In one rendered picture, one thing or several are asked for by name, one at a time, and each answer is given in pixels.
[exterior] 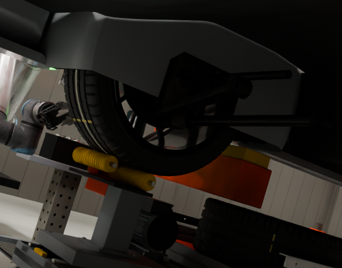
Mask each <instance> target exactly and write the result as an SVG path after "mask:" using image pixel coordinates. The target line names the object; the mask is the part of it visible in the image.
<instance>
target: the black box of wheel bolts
mask: <svg viewBox="0 0 342 268"><path fill-rule="evenodd" d="M77 147H84V148H88V149H91V150H93V149H92V147H91V146H88V145H85V143H81V142H80V141H78V140H76V139H71V137H67V136H62V135H61V136H60V135H59V134H56V135H54V134H51V133H47V132H46V133H45V138H44V141H43V144H42V146H41V149H40V152H39V156H41V157H44V158H47V159H49V160H52V161H56V162H59V163H63V164H66V165H69V166H73V167H75V168H79V169H83V170H87V167H88V166H87V165H84V164H81V163H78V162H76V161H75V160H74V159H73V157H72V153H73V151H74V150H75V149H76V148H77Z"/></svg>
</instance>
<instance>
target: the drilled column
mask: <svg viewBox="0 0 342 268"><path fill-rule="evenodd" d="M81 178H82V176H80V175H77V174H74V173H70V172H67V171H63V170H59V169H56V168H55V170H54V173H53V176H52V179H51V182H50V185H49V188H48V191H47V194H46V197H45V200H44V204H43V207H42V209H41V213H40V216H39V219H38V222H37V225H36V228H35V231H34V235H33V237H32V240H31V241H32V242H36V239H37V236H38V232H39V229H43V230H47V231H52V232H57V233H61V234H64V230H65V227H66V224H67V222H68V218H69V215H70V212H71V209H72V206H73V203H74V199H75V197H76V194H77V191H78V188H79V185H80V181H81Z"/></svg>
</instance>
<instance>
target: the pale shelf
mask: <svg viewBox="0 0 342 268"><path fill-rule="evenodd" d="M16 156H19V157H22V158H24V159H26V160H29V161H32V162H36V163H39V164H43V165H46V166H50V167H53V168H56V169H59V170H63V171H67V172H70V173H74V174H77V175H80V176H83V177H86V176H84V175H81V174H79V173H75V172H73V171H70V170H69V168H70V167H71V168H75V169H78V170H82V171H85V172H88V171H87V170H83V169H79V168H77V167H73V166H69V165H66V164H63V163H59V162H56V161H52V160H49V159H47V158H44V157H41V156H38V155H35V154H33V155H26V154H21V153H16ZM86 178H88V177H86Z"/></svg>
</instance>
